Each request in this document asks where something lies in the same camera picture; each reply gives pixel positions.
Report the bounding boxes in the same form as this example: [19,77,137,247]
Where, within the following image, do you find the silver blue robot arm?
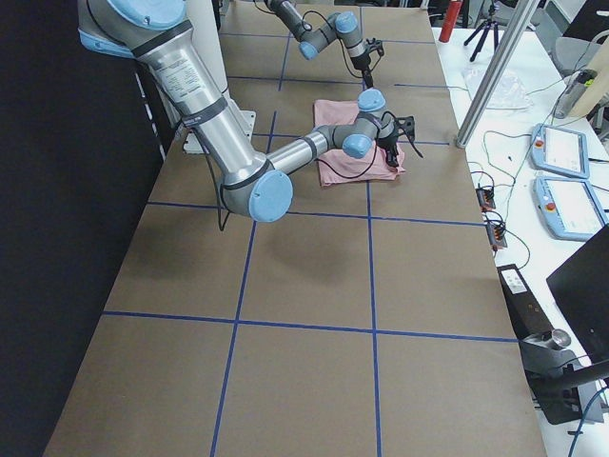
[265,1,384,89]
[77,1,415,222]

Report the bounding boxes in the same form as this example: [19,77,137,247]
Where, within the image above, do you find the red black relay board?
[476,187,496,212]

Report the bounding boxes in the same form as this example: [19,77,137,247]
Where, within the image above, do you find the pink Snoopy t-shirt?
[313,99,405,187]

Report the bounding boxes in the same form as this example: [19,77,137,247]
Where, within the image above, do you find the black camera tripod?
[463,1,500,63]

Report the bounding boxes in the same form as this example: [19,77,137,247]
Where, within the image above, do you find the lower blue teach pendant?
[534,177,608,242]

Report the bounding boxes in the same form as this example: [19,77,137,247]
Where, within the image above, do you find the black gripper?
[349,38,384,89]
[378,113,415,168]

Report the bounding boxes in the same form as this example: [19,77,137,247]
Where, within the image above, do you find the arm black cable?
[316,111,424,183]

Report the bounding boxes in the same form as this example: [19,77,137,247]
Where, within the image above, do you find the upper blue teach pendant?
[530,124,590,179]

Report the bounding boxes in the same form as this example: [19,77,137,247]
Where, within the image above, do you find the red cylinder bottle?
[439,0,462,43]

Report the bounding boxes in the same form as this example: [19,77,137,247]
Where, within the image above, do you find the black rectangular box device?
[497,264,554,349]

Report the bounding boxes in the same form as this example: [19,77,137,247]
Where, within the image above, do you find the clear plastic bag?
[462,67,533,110]

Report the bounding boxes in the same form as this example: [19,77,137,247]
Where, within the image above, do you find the blue teach pendant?
[530,124,590,179]
[534,177,608,242]

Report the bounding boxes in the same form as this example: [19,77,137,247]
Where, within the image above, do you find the black monitor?
[546,228,608,362]

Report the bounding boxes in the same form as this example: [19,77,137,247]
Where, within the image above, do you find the aluminium frame post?
[455,0,539,149]

